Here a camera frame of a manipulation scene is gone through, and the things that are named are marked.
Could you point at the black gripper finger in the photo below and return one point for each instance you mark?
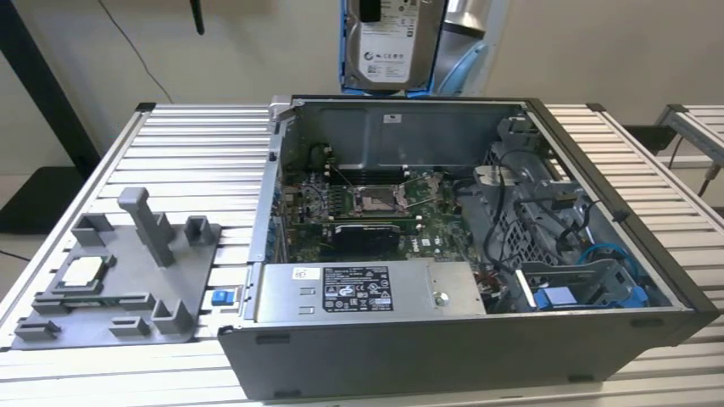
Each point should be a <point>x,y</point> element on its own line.
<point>370,10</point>

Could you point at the hard disk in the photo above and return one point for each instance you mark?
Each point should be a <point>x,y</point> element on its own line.
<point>385,46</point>

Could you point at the grey disk bay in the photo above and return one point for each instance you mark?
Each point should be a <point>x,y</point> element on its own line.
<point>599,275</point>

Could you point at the black RAM slots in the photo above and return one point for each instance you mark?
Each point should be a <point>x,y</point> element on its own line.
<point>371,173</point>

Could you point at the CPU socket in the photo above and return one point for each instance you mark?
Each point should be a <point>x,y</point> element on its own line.
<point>378,199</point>

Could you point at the black table corner cap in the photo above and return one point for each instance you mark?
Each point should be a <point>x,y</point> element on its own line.
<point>597,107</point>
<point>149,107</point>

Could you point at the grey drive cage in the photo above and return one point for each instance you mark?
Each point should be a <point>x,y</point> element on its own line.
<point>526,199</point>

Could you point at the green motherboard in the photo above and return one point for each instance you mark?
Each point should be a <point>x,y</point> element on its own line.
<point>442,229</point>

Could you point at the black graphics card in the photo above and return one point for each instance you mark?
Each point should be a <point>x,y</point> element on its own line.
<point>365,241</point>

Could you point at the metal slat side table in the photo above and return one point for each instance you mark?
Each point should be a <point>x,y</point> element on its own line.
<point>699,123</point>

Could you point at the silver power supply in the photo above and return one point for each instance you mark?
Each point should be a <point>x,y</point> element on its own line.
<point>283,292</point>

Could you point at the blue case latch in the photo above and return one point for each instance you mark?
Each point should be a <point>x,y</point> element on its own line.
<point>222,297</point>

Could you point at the grey parts rack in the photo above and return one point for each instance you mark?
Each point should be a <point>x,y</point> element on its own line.
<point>142,271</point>

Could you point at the blue carrier in bay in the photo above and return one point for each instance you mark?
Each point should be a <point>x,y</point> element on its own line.
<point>555,297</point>

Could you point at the silver CPU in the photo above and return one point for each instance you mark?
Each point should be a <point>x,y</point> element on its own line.
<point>85,271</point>

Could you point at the open grey PC case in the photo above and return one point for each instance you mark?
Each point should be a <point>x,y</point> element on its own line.
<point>425,360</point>

